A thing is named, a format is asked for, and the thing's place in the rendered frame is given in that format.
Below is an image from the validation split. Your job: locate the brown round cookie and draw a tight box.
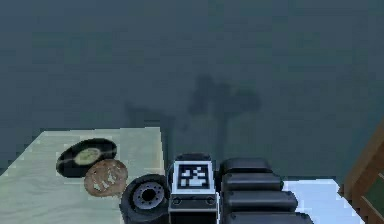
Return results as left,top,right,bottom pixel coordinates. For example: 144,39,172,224
83,158,129,198

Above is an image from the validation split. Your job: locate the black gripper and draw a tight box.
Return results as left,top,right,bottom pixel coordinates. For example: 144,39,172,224
119,173,173,224

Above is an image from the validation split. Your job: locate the pale green table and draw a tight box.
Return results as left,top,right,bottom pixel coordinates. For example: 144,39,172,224
0,126,167,224

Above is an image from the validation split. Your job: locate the brown wooden furniture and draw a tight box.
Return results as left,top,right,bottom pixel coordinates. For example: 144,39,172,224
337,116,384,224

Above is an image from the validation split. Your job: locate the black round plate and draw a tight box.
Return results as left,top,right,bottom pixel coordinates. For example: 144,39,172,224
55,137,118,179

